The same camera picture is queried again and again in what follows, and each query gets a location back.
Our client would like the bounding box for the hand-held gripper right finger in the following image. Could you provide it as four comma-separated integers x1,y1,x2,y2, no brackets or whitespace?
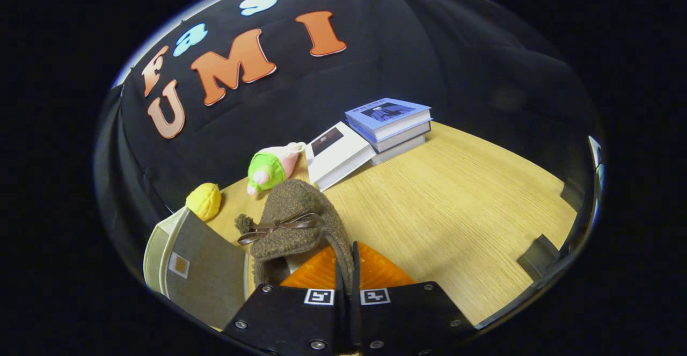
352,241,478,355

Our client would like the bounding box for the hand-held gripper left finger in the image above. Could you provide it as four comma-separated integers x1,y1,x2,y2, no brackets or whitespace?
223,244,347,355

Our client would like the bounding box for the brown fuzzy shoe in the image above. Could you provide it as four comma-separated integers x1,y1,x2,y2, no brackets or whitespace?
235,179,355,295

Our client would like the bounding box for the grey fabric storage box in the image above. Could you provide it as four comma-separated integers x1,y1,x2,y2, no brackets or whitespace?
143,207,253,331

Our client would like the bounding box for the white book with dark photo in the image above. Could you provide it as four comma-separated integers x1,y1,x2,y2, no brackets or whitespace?
304,121,376,192

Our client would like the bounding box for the green and pink plush toy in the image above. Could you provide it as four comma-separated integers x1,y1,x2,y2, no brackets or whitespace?
246,142,306,196

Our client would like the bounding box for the yellow plush toy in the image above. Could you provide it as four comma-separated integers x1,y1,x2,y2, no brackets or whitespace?
186,183,222,222

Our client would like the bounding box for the navy cover book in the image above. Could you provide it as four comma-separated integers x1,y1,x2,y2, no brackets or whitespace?
349,121,433,154

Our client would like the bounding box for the blue cover book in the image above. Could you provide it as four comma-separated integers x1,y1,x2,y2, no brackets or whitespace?
345,98,433,142

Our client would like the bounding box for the dark grey table bracket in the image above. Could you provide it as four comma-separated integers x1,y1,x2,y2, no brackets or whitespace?
517,234,562,281
560,181,584,213

